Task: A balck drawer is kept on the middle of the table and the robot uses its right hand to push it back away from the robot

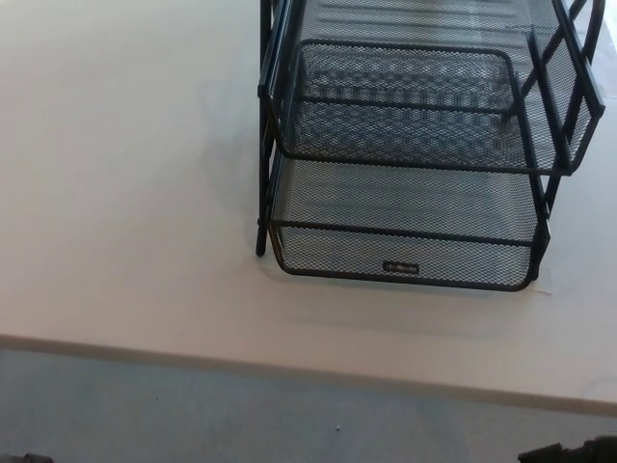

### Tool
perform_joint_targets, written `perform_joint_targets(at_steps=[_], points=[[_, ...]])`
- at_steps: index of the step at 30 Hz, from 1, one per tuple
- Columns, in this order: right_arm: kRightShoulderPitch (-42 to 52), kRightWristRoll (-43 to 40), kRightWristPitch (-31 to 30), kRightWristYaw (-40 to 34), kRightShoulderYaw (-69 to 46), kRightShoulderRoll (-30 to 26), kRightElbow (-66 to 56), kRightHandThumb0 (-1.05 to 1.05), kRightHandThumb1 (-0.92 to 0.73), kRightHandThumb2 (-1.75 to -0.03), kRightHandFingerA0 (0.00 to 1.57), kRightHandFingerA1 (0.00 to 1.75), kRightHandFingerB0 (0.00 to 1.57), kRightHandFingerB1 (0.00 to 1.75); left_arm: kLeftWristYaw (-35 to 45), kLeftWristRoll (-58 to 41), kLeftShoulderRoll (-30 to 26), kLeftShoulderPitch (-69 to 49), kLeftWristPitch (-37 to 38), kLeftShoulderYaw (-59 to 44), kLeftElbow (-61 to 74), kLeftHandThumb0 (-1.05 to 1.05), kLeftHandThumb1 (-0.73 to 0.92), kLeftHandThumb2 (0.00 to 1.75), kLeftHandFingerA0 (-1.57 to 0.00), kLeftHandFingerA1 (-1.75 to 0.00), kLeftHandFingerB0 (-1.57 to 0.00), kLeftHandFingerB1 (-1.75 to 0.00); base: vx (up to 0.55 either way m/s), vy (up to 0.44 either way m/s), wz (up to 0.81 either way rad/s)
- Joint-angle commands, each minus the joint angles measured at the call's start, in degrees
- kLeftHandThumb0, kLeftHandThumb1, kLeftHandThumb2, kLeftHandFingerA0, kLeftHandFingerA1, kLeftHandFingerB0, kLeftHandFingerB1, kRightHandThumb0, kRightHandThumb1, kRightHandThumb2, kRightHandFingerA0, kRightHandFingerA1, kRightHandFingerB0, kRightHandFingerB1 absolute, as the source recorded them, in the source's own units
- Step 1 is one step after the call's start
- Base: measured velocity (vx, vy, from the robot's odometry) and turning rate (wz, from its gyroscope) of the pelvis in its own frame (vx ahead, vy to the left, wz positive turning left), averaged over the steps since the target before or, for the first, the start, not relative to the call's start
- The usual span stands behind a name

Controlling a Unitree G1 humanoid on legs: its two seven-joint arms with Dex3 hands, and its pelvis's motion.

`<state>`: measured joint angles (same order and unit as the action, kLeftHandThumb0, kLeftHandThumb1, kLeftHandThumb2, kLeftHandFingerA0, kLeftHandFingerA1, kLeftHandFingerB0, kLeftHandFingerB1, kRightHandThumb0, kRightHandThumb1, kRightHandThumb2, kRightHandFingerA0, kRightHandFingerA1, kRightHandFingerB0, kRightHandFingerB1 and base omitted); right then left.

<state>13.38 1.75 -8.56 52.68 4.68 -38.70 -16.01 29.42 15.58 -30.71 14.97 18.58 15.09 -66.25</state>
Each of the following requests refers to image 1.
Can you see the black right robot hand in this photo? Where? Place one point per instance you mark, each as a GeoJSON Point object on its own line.
{"type": "Point", "coordinates": [578, 453]}

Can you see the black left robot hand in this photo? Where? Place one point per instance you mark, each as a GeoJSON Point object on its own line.
{"type": "Point", "coordinates": [31, 459]}

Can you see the black mesh tray with label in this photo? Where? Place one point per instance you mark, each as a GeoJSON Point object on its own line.
{"type": "Point", "coordinates": [400, 267]}

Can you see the black mesh tray organizer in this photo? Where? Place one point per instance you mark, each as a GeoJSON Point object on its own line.
{"type": "Point", "coordinates": [260, 243]}

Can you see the small black mesh tray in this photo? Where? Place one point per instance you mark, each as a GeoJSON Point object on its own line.
{"type": "Point", "coordinates": [410, 72]}

